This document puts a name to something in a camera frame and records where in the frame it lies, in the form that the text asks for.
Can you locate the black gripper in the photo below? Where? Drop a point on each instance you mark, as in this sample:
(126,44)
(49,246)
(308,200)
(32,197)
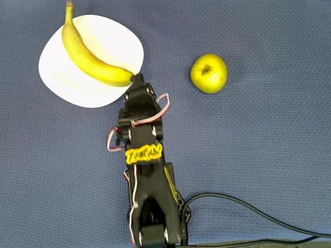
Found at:
(139,98)

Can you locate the yellow banana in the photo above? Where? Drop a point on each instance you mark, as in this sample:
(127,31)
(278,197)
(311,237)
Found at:
(90,61)

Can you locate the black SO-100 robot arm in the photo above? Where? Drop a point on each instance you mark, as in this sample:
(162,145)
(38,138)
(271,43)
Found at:
(150,186)

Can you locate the black lattice robot base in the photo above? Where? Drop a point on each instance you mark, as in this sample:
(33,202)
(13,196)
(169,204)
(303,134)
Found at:
(185,212)

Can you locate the white plate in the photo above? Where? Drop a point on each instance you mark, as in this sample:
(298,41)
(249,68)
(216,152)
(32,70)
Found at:
(111,38)

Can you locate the green apple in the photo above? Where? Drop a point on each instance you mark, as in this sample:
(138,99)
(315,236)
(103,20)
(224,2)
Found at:
(209,73)

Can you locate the blue textured cloth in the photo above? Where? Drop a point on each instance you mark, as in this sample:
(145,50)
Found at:
(271,135)

